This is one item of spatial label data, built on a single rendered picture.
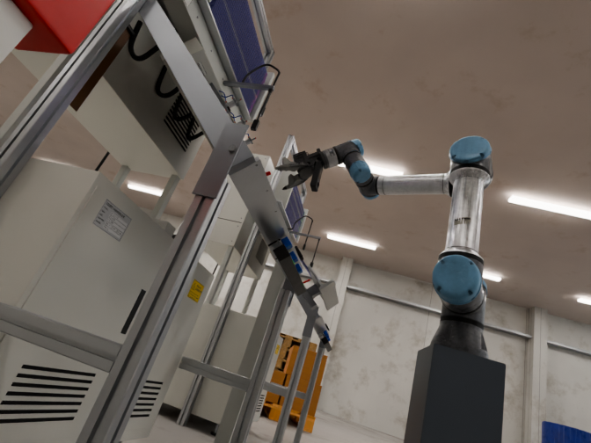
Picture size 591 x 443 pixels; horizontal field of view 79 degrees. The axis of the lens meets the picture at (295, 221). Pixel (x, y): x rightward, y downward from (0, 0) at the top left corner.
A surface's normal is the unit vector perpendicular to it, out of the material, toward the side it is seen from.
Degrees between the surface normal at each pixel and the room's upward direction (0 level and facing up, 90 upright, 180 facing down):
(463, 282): 98
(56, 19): 90
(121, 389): 90
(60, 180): 90
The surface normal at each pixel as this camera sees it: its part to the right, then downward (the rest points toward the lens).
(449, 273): -0.50, -0.37
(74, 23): 0.94, 0.20
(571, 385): -0.07, -0.44
